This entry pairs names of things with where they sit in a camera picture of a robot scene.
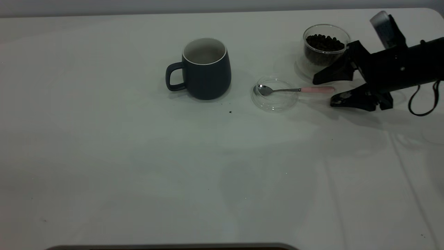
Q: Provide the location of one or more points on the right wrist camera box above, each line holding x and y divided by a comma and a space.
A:
386, 29

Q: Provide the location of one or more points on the clear double-wall glass cup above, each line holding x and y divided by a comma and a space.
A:
307, 67

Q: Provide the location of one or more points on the dark grey ceramic mug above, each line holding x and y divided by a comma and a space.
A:
208, 80

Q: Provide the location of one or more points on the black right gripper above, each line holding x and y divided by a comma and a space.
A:
395, 69

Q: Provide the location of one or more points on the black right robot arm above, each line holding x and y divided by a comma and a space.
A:
433, 60

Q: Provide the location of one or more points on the clear round glass lid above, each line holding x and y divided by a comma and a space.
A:
275, 102

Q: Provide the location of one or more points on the coffee beans in glass cup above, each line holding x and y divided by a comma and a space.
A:
322, 47

